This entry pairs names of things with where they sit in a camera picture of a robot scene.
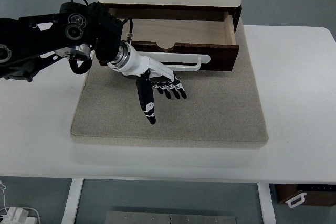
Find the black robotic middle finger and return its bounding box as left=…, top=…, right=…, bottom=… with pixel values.
left=161, top=81, right=171, bottom=99

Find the black robotic little finger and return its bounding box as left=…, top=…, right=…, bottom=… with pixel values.
left=178, top=82, right=187, bottom=99

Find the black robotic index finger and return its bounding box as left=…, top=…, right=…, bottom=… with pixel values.
left=153, top=77, right=164, bottom=94

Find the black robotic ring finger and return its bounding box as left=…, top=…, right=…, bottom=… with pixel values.
left=167, top=78, right=180, bottom=99

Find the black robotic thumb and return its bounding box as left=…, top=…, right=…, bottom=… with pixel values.
left=136, top=73, right=156, bottom=125

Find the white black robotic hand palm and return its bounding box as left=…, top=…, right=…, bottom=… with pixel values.
left=107, top=42, right=175, bottom=82

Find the dark wood drawer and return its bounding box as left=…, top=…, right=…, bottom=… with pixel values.
left=131, top=14, right=239, bottom=71

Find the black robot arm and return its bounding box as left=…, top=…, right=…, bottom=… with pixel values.
left=1, top=1, right=186, bottom=124

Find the dark wood cabinet base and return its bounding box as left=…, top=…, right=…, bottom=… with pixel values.
left=99, top=2, right=242, bottom=30

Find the spare brown drawer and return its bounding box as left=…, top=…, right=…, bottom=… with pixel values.
left=275, top=184, right=335, bottom=208

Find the beige fabric pad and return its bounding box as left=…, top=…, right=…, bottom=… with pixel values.
left=70, top=24, right=268, bottom=148

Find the white right table leg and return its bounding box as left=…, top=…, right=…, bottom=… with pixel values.
left=257, top=183, right=276, bottom=224

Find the white table leg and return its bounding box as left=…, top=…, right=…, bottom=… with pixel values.
left=61, top=178, right=84, bottom=224
left=257, top=183, right=276, bottom=224

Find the white left table leg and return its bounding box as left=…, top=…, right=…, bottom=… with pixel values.
left=61, top=178, right=84, bottom=224

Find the white power adapter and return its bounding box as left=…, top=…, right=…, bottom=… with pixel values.
left=1, top=207, right=40, bottom=224

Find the white spare drawer handle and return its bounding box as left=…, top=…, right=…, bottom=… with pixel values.
left=285, top=193, right=307, bottom=208

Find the white cable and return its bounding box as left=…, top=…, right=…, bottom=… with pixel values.
left=0, top=180, right=8, bottom=216

